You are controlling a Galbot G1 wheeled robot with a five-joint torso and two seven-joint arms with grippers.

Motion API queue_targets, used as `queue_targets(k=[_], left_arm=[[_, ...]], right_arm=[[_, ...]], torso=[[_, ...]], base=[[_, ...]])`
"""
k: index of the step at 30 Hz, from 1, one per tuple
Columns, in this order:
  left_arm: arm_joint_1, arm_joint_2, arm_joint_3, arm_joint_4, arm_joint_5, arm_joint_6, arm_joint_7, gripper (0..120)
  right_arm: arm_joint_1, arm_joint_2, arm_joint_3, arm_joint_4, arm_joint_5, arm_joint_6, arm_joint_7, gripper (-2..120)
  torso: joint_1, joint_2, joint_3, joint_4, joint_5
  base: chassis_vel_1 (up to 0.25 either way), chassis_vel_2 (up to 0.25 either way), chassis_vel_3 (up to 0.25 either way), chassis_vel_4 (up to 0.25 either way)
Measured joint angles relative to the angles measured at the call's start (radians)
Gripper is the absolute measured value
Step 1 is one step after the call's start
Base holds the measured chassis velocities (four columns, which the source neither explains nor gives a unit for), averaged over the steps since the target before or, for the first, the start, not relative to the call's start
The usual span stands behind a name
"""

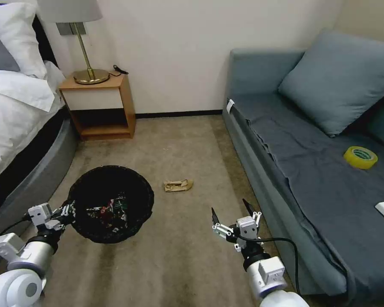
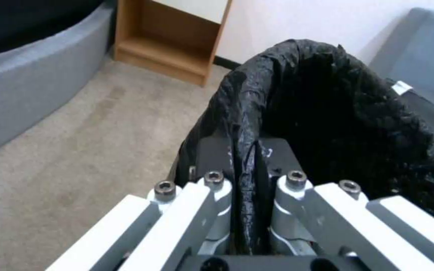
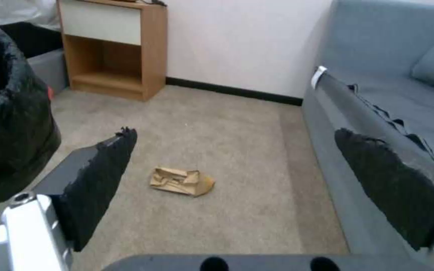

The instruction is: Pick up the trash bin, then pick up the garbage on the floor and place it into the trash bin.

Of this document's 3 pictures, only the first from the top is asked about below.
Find large blue-grey cushion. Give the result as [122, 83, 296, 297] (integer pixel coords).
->
[277, 30, 384, 139]

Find black mesh trash bin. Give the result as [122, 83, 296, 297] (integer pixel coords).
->
[67, 165, 155, 245]

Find yellow tape roll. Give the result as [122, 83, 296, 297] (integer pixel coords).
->
[343, 145, 379, 170]

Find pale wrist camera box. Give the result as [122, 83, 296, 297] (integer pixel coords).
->
[28, 203, 54, 227]
[236, 216, 259, 240]

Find crumpled brown paper garbage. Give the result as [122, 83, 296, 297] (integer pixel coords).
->
[163, 179, 195, 193]

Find grey upholstered bed base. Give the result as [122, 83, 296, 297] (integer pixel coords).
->
[0, 104, 80, 271]

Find brass table lamp, grey shade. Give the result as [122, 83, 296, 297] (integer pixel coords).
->
[37, 0, 111, 85]

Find thin black lamp cable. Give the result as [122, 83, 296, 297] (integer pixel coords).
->
[108, 64, 130, 78]

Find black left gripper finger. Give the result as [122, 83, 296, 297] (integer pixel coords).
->
[55, 213, 75, 229]
[52, 199, 79, 220]

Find colourful wrappers in bin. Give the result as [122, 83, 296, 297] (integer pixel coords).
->
[84, 191, 131, 233]

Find dark grey sofa cover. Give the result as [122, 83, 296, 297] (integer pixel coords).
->
[234, 92, 384, 268]

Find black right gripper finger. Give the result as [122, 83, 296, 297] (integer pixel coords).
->
[211, 207, 236, 240]
[242, 198, 263, 229]

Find wooden nightstand with white drawer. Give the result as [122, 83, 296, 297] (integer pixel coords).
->
[58, 73, 137, 142]

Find blue-grey sofa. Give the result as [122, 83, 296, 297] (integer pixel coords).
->
[222, 28, 384, 298]

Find black robot wrist cable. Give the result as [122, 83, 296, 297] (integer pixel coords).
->
[0, 213, 32, 279]
[238, 234, 302, 295]

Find grey pillow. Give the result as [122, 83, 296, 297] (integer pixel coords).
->
[0, 16, 21, 73]

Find grey wall switch plate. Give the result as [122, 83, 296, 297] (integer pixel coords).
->
[57, 22, 87, 36]

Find dark blue-grey cushion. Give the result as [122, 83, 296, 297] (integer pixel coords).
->
[348, 96, 384, 150]

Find black headboard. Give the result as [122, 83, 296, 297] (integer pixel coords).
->
[31, 14, 58, 67]

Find white duvet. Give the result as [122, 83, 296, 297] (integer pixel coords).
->
[0, 60, 67, 207]

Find white pillow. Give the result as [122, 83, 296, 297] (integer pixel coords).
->
[0, 3, 49, 79]

